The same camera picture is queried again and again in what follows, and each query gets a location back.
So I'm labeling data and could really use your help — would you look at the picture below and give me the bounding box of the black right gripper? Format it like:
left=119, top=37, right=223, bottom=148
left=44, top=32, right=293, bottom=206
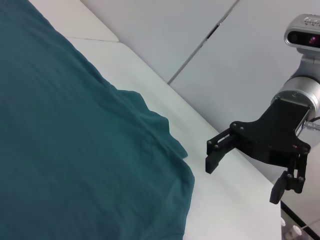
left=205, top=97, right=312, bottom=205

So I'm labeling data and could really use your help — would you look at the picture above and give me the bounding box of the blue cotton t-shirt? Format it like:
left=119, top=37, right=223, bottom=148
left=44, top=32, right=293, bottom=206
left=0, top=0, right=196, bottom=240

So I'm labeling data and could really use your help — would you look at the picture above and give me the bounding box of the right arm cable with connector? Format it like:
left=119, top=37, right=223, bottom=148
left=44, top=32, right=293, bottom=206
left=301, top=116, right=320, bottom=132

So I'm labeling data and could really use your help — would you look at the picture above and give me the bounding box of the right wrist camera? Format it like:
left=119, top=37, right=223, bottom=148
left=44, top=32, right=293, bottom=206
left=283, top=13, right=320, bottom=76

